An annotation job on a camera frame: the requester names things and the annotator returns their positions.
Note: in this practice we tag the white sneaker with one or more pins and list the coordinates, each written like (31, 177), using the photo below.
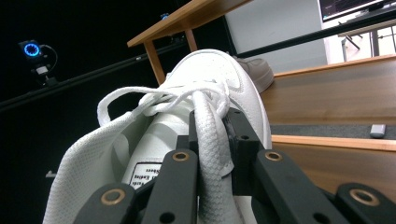
(258, 73)
(218, 81)

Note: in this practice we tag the small grey adapter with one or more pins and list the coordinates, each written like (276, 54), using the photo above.
(377, 131)

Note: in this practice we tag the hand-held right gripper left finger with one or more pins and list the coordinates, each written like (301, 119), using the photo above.
(174, 186)

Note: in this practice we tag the wooden three-tier shoe rack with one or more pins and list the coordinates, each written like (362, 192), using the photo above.
(327, 102)

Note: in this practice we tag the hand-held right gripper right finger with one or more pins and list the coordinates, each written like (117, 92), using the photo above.
(271, 180)

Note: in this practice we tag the computer monitor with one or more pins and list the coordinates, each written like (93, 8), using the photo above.
(351, 7)

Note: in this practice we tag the black horizontal pole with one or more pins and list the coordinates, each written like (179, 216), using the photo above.
(311, 35)
(81, 77)

